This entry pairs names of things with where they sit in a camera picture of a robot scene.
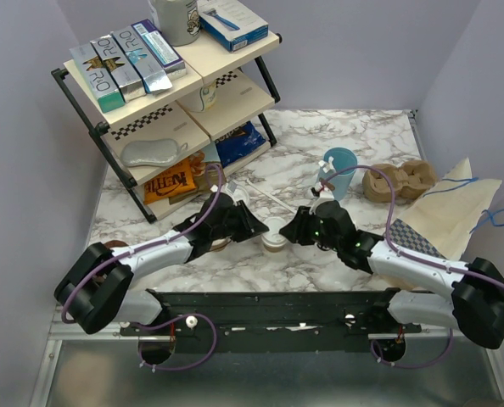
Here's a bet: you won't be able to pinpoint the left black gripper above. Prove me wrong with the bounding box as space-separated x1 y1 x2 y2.
211 203 268 246

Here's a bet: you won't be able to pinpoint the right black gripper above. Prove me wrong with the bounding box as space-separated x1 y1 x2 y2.
280 204 341 251

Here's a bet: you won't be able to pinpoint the white plastic cup lid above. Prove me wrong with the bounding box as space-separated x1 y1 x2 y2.
222 183 250 206

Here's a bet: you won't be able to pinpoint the brown paper cup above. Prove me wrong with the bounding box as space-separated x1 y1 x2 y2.
210 237 231 251
261 237 288 253

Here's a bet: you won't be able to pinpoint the checkered paper bag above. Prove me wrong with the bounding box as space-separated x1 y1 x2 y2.
389 219 445 259

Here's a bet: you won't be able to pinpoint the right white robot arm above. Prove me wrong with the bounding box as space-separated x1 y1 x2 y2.
280 201 504 349

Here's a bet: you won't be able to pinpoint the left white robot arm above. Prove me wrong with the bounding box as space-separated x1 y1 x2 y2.
54 192 269 335

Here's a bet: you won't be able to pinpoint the white stirrer stick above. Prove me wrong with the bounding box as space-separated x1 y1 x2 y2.
246 178 296 213

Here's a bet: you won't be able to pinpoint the brown cookie package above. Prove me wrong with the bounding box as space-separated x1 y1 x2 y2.
169 142 226 204

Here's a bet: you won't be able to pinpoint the blue chips bag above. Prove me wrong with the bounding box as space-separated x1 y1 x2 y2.
215 121 266 167

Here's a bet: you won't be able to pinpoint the orange snack bag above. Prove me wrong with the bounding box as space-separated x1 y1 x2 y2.
143 158 196 204

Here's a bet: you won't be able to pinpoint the black beige shelf rack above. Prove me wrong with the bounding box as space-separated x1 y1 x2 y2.
52 32 283 223

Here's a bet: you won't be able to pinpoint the stacked brown cup carriers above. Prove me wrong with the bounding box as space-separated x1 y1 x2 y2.
362 160 437 203

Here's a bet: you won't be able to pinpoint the grey sponge pad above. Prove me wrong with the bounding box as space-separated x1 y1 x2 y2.
120 138 188 168

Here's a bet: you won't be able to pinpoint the brown cookie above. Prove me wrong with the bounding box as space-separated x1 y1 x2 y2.
104 240 127 248

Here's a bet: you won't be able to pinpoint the white patterned mug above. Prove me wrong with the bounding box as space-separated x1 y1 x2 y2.
178 81 217 113

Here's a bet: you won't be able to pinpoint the blue silver toothpaste box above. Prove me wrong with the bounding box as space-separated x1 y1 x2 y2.
111 26 172 95

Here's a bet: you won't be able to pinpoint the purple white toothpaste box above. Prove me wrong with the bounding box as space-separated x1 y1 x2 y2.
132 20 188 80

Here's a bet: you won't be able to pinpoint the teal silver toothpaste box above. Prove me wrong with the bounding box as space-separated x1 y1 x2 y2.
70 44 125 113

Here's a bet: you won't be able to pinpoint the blue razor box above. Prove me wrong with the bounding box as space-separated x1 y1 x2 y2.
197 0 269 53

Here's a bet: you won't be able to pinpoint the grey printed mug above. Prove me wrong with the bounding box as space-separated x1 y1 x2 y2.
148 0 200 47

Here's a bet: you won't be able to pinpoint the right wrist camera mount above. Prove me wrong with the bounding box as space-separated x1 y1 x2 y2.
311 185 334 204

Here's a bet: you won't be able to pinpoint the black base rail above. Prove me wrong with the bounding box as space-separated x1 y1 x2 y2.
120 289 421 354

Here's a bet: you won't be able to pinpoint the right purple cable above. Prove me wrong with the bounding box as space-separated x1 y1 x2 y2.
315 164 504 369

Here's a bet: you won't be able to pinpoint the purple cable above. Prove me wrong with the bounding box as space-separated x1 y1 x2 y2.
59 163 219 372
315 164 504 369

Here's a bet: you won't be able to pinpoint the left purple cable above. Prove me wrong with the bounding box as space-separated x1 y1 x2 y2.
59 163 219 372

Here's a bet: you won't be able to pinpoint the cream bag with blue handles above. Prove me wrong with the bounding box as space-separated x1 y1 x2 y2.
398 158 502 260

